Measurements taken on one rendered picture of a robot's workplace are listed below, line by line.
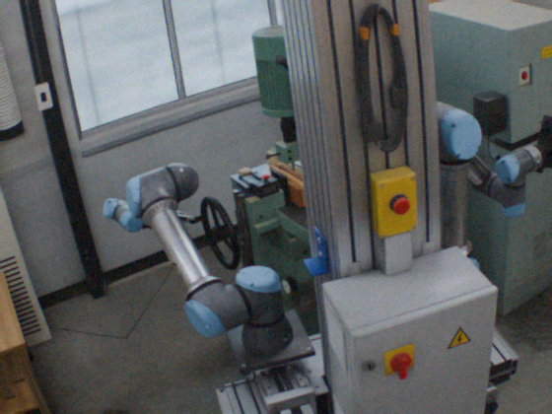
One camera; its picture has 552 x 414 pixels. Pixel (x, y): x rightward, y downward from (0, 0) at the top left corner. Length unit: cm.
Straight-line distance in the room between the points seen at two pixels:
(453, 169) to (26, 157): 239
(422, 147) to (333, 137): 20
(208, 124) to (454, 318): 265
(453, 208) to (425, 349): 50
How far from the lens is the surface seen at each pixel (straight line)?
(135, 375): 336
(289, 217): 250
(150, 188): 206
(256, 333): 200
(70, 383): 343
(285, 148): 263
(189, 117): 385
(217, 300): 190
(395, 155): 148
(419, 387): 157
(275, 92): 252
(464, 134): 176
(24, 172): 366
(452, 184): 184
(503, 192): 209
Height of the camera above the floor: 211
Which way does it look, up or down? 28 degrees down
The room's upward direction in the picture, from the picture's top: 8 degrees counter-clockwise
